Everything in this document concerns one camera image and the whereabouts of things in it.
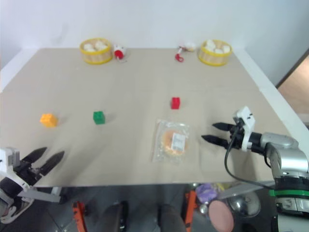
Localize yellow-rimmed bamboo steamer basket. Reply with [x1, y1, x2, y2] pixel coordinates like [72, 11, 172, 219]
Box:
[79, 38, 113, 65]
[197, 39, 233, 66]

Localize green toy block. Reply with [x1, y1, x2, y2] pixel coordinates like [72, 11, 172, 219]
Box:
[92, 111, 106, 125]

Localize yellow toy block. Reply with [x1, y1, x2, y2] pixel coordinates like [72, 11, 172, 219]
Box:
[40, 113, 58, 128]

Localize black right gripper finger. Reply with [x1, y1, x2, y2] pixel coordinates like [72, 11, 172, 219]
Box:
[212, 122, 234, 132]
[201, 134, 229, 149]

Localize red and white toy cup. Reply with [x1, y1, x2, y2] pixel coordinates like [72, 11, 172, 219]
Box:
[113, 44, 127, 61]

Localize red and white toy scoop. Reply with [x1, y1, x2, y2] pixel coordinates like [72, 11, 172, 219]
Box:
[174, 45, 187, 62]

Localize red toy block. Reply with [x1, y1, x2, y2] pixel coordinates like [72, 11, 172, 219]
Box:
[170, 97, 182, 110]

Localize orange metal stand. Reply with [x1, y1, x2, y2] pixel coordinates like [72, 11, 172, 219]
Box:
[183, 185, 197, 232]
[72, 201, 89, 232]

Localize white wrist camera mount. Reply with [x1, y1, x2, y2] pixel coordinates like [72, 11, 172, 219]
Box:
[0, 147, 31, 189]
[232, 106, 256, 152]

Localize shiny metal bowl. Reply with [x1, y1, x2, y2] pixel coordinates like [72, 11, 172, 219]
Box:
[228, 192, 261, 218]

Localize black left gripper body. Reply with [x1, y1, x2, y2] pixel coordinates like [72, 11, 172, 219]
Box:
[14, 159, 43, 186]

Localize bread in clear plastic bag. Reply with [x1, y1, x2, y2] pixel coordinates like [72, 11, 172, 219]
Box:
[151, 118, 190, 165]

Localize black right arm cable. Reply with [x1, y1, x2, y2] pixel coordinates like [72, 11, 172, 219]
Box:
[224, 125, 276, 191]

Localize grey metal table bracket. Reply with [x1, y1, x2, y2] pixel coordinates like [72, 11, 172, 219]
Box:
[18, 186, 61, 203]

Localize purple crumpled bag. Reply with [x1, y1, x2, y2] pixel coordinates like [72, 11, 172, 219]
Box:
[195, 183, 220, 205]

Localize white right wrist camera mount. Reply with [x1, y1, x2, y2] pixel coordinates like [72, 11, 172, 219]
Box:
[232, 106, 256, 152]

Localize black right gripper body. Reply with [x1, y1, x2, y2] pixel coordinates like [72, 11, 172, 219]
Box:
[225, 123, 245, 150]

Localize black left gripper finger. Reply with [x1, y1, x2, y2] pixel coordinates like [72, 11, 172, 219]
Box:
[21, 147, 48, 167]
[36, 151, 66, 176]

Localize pink round disc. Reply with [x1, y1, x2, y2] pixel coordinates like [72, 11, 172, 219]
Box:
[208, 199, 235, 232]

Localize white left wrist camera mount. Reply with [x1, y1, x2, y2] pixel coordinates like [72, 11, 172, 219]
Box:
[0, 147, 31, 189]

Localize brown wooden door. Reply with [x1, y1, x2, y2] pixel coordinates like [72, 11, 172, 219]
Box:
[276, 54, 309, 114]

